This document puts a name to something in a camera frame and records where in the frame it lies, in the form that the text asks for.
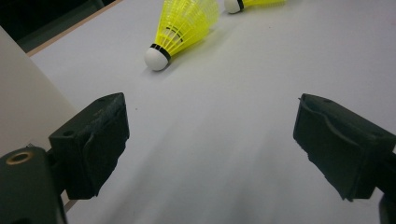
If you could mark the white box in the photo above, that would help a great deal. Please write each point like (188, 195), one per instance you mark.
(25, 99)

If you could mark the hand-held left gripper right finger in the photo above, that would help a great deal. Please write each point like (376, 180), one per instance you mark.
(342, 146)

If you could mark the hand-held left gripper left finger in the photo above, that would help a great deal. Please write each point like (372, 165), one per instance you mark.
(90, 146)

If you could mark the yellow plastic shuttlecock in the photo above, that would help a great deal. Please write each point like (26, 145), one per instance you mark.
(176, 32)
(155, 59)
(232, 5)

